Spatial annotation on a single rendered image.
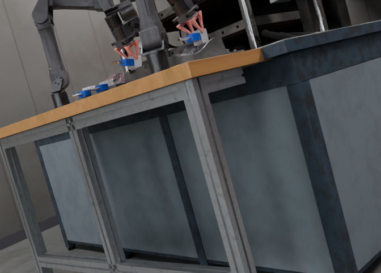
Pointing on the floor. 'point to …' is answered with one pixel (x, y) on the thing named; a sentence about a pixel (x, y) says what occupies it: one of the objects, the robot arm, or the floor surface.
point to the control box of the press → (307, 17)
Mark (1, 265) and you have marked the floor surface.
